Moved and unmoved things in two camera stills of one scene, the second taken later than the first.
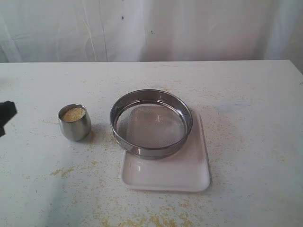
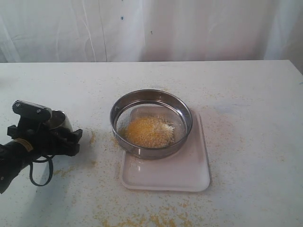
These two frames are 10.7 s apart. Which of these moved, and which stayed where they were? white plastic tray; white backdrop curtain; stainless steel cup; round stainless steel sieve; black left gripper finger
Moved: black left gripper finger; stainless steel cup
Stayed: white backdrop curtain; white plastic tray; round stainless steel sieve
